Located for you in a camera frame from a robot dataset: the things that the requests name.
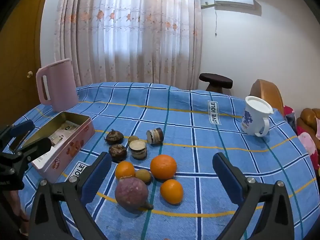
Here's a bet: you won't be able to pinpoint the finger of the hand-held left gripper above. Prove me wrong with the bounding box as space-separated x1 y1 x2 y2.
0 119 35 153
10 137 52 166

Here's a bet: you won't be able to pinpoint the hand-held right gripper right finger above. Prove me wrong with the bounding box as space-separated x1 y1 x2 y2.
212 152 295 240

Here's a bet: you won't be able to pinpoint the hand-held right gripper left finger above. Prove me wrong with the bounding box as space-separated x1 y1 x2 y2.
29 152 112 240

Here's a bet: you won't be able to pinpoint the small orange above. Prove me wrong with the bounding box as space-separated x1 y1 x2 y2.
160 179 184 205
115 161 136 180

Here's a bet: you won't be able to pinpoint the pink metal tin box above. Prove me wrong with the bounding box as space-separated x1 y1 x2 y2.
21 111 95 183

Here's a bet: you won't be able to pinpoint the purple passion fruit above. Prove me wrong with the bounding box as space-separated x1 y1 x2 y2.
115 177 154 212

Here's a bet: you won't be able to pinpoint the cut taro piece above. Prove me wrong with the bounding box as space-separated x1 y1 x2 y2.
146 127 164 145
129 140 148 160

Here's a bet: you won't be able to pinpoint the large orange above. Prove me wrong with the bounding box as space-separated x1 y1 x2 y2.
150 155 177 180

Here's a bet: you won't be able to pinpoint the person's left forearm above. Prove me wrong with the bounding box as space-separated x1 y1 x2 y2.
0 190 30 239

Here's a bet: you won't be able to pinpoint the printed paper sheets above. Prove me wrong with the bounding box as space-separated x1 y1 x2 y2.
47 121 77 147

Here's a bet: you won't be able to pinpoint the dark water chestnut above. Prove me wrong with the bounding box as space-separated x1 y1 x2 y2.
105 129 124 145
109 144 127 162

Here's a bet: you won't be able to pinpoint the blue checkered tablecloth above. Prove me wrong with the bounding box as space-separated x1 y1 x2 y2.
19 82 317 240

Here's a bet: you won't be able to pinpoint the pink plastic pitcher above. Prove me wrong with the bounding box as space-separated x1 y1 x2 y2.
36 58 79 112

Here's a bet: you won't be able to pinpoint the white lidded mug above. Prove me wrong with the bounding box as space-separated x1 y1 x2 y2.
241 96 273 137

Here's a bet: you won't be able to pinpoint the cut taro piece lying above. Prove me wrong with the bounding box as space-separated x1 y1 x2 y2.
146 127 164 145

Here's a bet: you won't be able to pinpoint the brown wooden door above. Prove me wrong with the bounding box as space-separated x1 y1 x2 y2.
0 0 52 130

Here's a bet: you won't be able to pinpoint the pink floral cloth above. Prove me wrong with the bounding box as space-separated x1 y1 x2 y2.
284 106 320 170

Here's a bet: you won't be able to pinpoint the wooden chair back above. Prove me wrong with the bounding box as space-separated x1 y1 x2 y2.
251 79 285 115

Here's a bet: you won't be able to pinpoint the dark wooden stool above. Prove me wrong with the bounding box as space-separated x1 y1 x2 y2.
199 73 233 92

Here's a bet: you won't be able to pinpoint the brown leather sofa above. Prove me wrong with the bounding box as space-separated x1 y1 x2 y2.
296 108 320 140

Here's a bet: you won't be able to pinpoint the sheer floral curtain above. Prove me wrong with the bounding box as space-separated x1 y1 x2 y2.
54 0 203 90

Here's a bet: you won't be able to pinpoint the white air conditioner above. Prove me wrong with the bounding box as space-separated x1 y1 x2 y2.
213 0 254 8

